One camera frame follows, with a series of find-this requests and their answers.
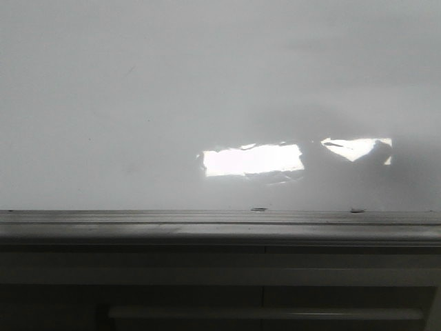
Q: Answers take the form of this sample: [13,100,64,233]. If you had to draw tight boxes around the white whiteboard with aluminium frame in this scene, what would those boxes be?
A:
[1,1,440,246]

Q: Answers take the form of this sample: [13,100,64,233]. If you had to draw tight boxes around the grey cabinet with handle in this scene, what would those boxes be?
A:
[1,245,440,330]

